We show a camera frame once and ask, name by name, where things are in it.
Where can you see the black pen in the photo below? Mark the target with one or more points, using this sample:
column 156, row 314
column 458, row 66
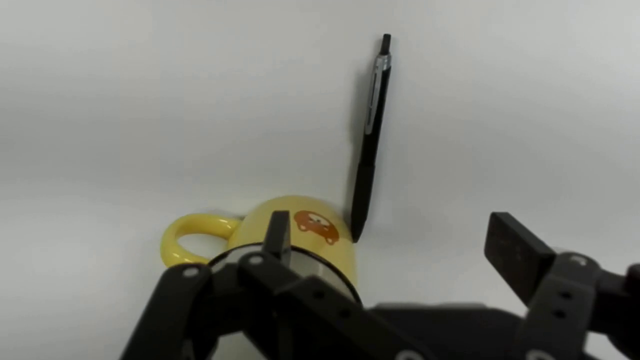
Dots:
column 371, row 143

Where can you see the yellow enamel mug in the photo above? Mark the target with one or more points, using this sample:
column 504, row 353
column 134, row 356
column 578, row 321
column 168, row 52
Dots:
column 297, row 232

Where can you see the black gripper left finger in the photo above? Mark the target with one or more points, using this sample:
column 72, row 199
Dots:
column 280, row 312

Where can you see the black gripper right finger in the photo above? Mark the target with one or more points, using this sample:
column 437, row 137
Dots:
column 567, row 300

